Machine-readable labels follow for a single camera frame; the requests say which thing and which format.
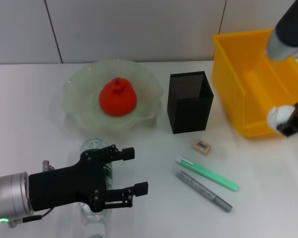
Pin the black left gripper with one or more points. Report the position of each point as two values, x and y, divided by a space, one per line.
64 186

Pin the white paper ball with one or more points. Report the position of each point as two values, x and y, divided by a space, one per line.
279 115

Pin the clear water bottle green label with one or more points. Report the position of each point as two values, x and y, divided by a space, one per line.
95 145

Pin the red-orange toy orange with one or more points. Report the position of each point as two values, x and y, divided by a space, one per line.
118 101

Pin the mint green pen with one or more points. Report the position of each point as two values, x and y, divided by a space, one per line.
208 174

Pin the grey marker pen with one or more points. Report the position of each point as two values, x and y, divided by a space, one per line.
203 189

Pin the beige eraser with barcode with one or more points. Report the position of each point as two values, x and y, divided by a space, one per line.
201 145

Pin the black mesh pen holder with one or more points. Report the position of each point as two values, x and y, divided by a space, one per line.
188 114

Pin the pale green glass fruit bowl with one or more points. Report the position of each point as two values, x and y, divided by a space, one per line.
82 81

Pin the yellow plastic storage bin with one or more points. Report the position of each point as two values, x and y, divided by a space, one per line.
238 81

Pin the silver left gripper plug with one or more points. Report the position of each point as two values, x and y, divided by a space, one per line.
46 165

